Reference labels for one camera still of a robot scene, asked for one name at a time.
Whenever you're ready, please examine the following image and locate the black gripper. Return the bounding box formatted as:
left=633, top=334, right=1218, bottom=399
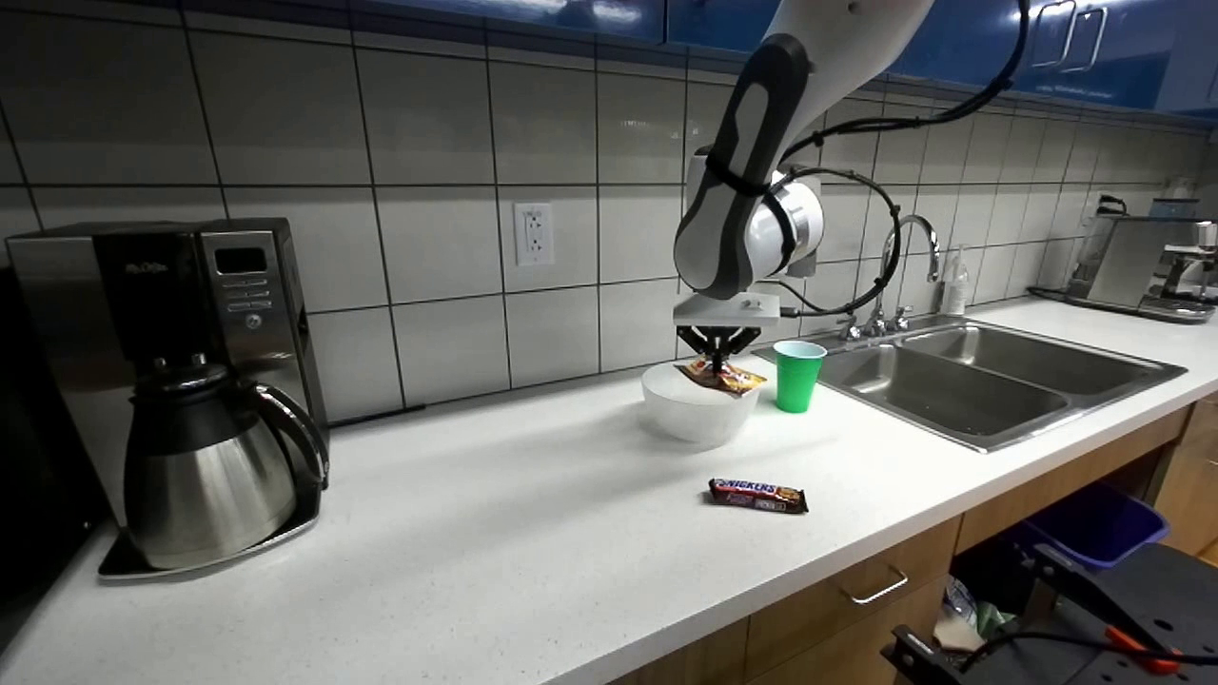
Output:
left=672, top=319, right=765, bottom=382

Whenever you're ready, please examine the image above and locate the black microwave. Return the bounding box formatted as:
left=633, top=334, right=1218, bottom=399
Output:
left=0, top=263, right=114, bottom=660

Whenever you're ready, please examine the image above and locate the black equipment stand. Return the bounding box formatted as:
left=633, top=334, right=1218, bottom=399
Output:
left=878, top=542, right=1218, bottom=685

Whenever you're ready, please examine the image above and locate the steel coffee carafe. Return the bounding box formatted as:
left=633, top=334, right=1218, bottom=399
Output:
left=117, top=353, right=331, bottom=576

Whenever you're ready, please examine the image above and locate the dark candy bar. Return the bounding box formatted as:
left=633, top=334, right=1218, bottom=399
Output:
left=703, top=477, right=816, bottom=517

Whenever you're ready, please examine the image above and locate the blue plastic bin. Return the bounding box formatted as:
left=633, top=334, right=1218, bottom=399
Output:
left=1025, top=484, right=1171, bottom=576

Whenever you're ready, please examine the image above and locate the silver espresso machine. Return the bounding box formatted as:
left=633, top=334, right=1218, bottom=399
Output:
left=1062, top=192, right=1218, bottom=326

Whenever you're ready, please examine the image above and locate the silver drawer handle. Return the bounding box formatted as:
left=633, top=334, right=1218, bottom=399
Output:
left=844, top=571, right=916, bottom=613

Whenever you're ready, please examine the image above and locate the blue cabinet door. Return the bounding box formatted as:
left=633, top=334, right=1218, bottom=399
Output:
left=886, top=0, right=1081, bottom=96
left=1071, top=0, right=1218, bottom=121

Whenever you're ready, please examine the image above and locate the stainless steel double sink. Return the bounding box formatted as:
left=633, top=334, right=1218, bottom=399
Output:
left=807, top=311, right=1193, bottom=457

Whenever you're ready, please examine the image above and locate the black steel coffee maker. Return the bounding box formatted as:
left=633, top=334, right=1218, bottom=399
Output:
left=5, top=212, right=331, bottom=584

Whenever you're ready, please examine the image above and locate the chrome sink faucet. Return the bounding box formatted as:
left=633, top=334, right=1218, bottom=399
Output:
left=878, top=209, right=953, bottom=334

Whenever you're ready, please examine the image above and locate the red yellow snack packet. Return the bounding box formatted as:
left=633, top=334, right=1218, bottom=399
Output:
left=672, top=359, right=771, bottom=399

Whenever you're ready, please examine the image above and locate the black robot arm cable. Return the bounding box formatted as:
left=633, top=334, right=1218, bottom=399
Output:
left=699, top=0, right=1039, bottom=323

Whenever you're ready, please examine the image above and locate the white wall outlet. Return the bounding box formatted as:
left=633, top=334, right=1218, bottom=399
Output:
left=509, top=198, right=561, bottom=272

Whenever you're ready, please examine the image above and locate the green plastic cup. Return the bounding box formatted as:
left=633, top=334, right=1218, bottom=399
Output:
left=768, top=334, right=832, bottom=418

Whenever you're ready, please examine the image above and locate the clear soap pump bottle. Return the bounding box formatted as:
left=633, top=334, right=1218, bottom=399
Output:
left=941, top=255, right=973, bottom=323

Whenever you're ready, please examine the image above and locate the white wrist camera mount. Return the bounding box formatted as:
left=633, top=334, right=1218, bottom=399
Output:
left=669, top=288, right=789, bottom=332

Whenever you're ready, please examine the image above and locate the red cable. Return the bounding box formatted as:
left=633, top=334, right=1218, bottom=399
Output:
left=1101, top=621, right=1193, bottom=679

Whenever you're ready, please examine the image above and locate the silver cabinet door handle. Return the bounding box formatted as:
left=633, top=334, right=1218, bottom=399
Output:
left=1056, top=0, right=1083, bottom=72
left=1081, top=0, right=1111, bottom=75

